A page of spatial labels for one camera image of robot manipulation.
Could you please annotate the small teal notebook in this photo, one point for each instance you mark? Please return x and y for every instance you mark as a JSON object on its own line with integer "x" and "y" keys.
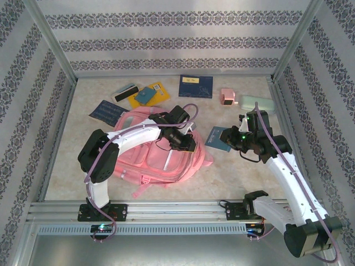
{"x": 213, "y": 140}

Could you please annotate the pink backpack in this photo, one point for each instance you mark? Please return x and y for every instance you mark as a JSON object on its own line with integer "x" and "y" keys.
{"x": 161, "y": 166}

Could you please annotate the pink pencil sharpener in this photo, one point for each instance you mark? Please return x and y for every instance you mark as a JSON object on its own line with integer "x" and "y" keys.
{"x": 227, "y": 97}

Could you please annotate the mint green pencil case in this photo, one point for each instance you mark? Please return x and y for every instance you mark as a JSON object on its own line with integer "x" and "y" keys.
{"x": 258, "y": 103}

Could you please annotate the small teal snap wallet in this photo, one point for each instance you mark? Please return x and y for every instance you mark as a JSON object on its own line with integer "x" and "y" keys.
{"x": 144, "y": 95}

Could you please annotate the navy book with yellow label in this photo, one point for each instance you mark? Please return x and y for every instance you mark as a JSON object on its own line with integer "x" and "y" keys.
{"x": 197, "y": 87}

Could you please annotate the light blue stapler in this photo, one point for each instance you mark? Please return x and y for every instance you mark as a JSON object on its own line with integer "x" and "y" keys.
{"x": 123, "y": 92}

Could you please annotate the navy book with white lines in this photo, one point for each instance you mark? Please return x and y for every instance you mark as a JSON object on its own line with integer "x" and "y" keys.
{"x": 106, "y": 112}

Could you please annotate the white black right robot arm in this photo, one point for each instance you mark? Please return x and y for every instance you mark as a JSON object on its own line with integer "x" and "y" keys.
{"x": 283, "y": 180}

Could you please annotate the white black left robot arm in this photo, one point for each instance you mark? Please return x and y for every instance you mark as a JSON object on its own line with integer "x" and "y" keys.
{"x": 133, "y": 135}

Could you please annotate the right controller board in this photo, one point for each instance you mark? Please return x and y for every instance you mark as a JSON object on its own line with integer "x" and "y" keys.
{"x": 253, "y": 230}

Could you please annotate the controller board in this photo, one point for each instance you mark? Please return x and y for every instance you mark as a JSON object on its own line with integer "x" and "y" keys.
{"x": 253, "y": 230}
{"x": 102, "y": 228}

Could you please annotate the grey metal shelf panel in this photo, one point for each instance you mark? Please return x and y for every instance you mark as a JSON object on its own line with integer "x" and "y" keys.
{"x": 177, "y": 252}

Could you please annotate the left controller board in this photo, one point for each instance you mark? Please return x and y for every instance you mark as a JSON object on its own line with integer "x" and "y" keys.
{"x": 102, "y": 228}

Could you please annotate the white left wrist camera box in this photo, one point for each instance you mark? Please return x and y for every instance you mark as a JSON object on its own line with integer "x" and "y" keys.
{"x": 191, "y": 127}

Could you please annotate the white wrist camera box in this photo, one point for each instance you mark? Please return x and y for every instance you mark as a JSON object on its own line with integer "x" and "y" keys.
{"x": 191, "y": 127}
{"x": 243, "y": 124}

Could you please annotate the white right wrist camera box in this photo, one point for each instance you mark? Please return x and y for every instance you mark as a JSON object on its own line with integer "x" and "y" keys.
{"x": 243, "y": 124}

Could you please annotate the aluminium table side rail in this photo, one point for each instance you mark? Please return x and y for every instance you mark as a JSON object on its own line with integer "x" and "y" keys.
{"x": 57, "y": 138}
{"x": 285, "y": 124}

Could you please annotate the aluminium table back rail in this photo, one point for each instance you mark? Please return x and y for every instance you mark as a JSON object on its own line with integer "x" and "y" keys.
{"x": 258, "y": 76}

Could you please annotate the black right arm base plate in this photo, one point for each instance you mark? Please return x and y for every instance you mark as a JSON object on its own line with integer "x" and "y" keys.
{"x": 233, "y": 212}

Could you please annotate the aluminium mounting rail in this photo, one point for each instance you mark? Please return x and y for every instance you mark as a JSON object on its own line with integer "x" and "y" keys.
{"x": 172, "y": 210}

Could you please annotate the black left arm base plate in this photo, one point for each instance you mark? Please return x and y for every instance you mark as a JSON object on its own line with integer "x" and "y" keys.
{"x": 120, "y": 212}

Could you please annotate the aluminium frame post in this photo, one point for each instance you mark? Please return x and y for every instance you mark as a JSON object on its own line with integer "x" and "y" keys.
{"x": 50, "y": 36}
{"x": 298, "y": 36}

